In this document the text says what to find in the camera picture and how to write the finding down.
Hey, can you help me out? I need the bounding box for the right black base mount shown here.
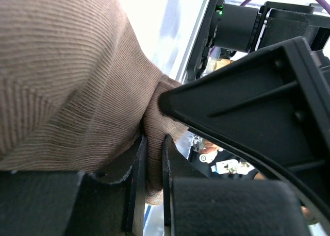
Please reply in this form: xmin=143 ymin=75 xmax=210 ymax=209
xmin=185 ymin=0 xmax=225 ymax=83

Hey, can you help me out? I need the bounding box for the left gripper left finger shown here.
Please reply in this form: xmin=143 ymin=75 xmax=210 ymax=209
xmin=1 ymin=135 xmax=147 ymax=235

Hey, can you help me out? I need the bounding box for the brown sock with striped cuff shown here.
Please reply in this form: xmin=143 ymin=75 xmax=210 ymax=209
xmin=1 ymin=0 xmax=187 ymax=205

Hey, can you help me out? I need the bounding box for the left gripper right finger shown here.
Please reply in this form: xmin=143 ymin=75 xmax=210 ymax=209
xmin=162 ymin=136 xmax=310 ymax=235

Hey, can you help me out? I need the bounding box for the aluminium frame rail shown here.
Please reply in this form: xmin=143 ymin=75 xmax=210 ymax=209
xmin=176 ymin=0 xmax=210 ymax=83

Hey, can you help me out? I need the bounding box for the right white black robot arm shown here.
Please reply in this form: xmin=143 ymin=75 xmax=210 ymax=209
xmin=159 ymin=2 xmax=329 ymax=220

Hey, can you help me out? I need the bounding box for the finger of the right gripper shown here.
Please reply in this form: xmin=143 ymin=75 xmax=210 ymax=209
xmin=159 ymin=37 xmax=329 ymax=220

